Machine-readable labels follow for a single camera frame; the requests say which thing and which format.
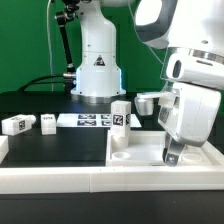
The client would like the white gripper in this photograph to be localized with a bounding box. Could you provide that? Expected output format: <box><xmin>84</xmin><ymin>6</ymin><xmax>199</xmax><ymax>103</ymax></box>
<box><xmin>158</xmin><ymin>82</ymin><xmax>221</xmax><ymax>167</ymax></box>

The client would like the white square table top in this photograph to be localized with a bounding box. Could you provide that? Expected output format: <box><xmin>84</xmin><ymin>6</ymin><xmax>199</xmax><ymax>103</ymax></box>
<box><xmin>106</xmin><ymin>131</ymin><xmax>224</xmax><ymax>166</ymax></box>

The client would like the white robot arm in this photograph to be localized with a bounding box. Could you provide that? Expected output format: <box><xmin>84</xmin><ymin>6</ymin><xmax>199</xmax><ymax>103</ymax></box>
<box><xmin>72</xmin><ymin>0</ymin><xmax>224</xmax><ymax>166</ymax></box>

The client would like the white U-shaped obstacle fence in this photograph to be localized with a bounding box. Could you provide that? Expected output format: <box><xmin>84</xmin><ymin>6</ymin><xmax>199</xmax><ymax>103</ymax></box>
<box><xmin>0</xmin><ymin>134</ymin><xmax>224</xmax><ymax>195</ymax></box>

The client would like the white marker base plate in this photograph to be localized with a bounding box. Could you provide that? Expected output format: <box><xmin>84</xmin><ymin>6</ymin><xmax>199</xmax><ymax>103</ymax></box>
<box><xmin>57</xmin><ymin>113</ymin><xmax>141</xmax><ymax>128</ymax></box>

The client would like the black cable bundle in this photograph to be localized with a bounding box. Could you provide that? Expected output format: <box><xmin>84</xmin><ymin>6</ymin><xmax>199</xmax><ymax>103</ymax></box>
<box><xmin>17</xmin><ymin>73</ymin><xmax>77</xmax><ymax>93</ymax></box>

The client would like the white cable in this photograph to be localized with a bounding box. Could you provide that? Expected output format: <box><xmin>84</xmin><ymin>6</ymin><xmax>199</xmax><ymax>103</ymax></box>
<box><xmin>46</xmin><ymin>0</ymin><xmax>55</xmax><ymax>92</ymax></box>

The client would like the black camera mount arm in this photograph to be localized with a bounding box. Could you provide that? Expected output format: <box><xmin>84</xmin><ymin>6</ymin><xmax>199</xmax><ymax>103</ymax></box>
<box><xmin>55</xmin><ymin>0</ymin><xmax>80</xmax><ymax>78</ymax></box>

